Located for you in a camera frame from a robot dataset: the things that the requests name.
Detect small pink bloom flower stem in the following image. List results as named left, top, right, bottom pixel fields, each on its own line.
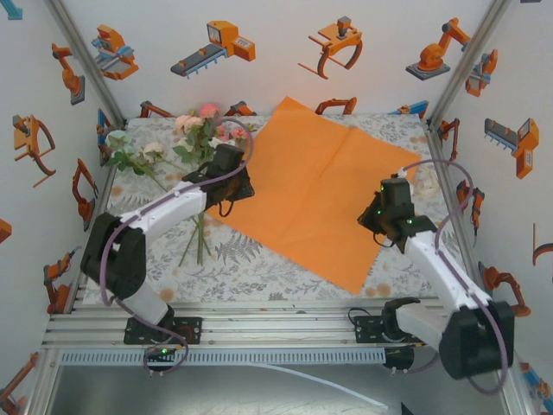
left=207, top=124, right=251, bottom=152

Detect cream ribbon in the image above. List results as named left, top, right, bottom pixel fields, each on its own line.
left=408, top=166, right=440, bottom=200

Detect orange wrapping paper sheet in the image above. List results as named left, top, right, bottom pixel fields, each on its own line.
left=206, top=95, right=423, bottom=296

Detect mint green flower stem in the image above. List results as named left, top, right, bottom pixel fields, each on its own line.
left=103, top=129, right=213, bottom=259

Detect floral patterned tablecloth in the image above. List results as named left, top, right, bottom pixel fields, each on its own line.
left=81, top=114, right=480, bottom=306

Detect black connector block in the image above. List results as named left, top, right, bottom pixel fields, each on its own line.
left=384, top=348, right=416, bottom=373

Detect thin white tube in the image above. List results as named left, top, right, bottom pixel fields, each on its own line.
left=254, top=361, right=390, bottom=411

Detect black controller board green light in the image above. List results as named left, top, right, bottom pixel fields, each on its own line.
left=143, top=345, right=178, bottom=368

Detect aluminium side rail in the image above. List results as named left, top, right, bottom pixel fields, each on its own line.
left=425, top=123, right=489, bottom=310
left=64, top=120, right=129, bottom=315

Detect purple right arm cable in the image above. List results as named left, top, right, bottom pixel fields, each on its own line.
left=391, top=158, right=510, bottom=395

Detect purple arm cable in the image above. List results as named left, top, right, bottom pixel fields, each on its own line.
left=391, top=158, right=510, bottom=395
left=99, top=117, right=256, bottom=378

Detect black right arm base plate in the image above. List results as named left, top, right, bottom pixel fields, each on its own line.
left=353, top=314, right=390, bottom=345

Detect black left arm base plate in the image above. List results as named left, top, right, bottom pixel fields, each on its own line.
left=124, top=316, right=204, bottom=346

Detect aluminium table frame rails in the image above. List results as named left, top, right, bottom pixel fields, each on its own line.
left=41, top=300, right=513, bottom=349

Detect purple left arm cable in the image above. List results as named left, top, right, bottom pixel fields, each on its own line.
left=99, top=117, right=256, bottom=378

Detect aluminium corner post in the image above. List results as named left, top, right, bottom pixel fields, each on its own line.
left=426, top=0, right=514, bottom=126
left=42, top=0, right=127, bottom=126

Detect slotted grey cable duct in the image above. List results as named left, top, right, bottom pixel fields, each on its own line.
left=58, top=348, right=387, bottom=367

